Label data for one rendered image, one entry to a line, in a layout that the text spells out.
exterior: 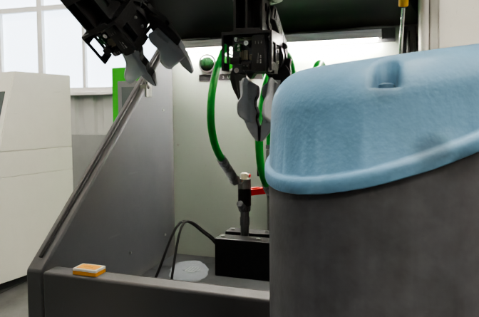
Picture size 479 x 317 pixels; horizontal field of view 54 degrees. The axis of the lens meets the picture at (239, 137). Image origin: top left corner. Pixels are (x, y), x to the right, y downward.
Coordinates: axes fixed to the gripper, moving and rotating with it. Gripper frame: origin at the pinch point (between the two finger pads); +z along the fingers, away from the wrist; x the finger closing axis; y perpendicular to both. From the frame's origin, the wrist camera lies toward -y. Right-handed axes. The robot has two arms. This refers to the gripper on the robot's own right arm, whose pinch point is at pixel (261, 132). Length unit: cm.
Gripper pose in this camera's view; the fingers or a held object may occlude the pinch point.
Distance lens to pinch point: 70.2
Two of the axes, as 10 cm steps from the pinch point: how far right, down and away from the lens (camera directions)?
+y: -3.3, 0.7, -9.4
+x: 9.4, 0.2, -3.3
